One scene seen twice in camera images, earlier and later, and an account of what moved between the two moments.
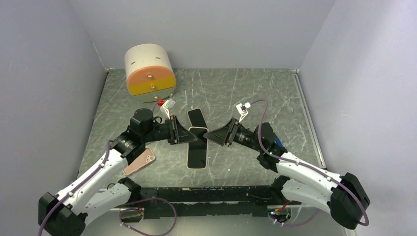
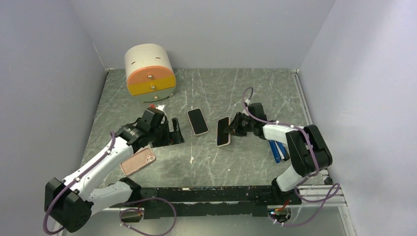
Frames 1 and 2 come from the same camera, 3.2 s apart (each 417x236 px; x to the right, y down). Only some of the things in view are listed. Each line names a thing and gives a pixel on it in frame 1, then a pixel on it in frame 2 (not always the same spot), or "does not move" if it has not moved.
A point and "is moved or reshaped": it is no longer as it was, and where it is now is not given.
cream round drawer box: (150, 74) does not move
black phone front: (196, 118) does not move
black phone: (197, 149) is moved or reshaped
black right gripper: (219, 135) to (233, 127)
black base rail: (157, 202) does not move
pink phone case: (147, 159) does not move
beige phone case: (197, 151) is moved or reshaped
